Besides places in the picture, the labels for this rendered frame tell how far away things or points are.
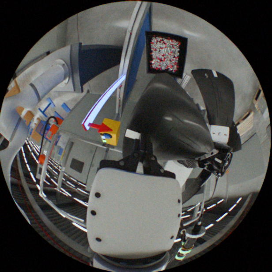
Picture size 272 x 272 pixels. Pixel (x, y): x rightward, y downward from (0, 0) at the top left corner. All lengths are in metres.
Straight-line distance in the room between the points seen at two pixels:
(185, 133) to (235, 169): 5.86
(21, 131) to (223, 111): 0.75
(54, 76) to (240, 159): 6.25
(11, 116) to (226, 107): 0.76
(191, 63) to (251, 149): 5.13
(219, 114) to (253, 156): 5.39
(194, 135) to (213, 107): 0.21
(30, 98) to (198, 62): 1.60
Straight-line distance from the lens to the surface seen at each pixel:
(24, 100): 0.42
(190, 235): 0.31
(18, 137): 0.43
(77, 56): 0.46
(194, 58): 1.40
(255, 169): 5.68
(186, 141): 0.17
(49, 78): 0.47
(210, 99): 0.35
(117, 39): 1.37
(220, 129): 0.36
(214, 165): 0.32
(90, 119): 0.18
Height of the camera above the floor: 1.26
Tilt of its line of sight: 30 degrees down
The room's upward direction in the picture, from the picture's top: 169 degrees counter-clockwise
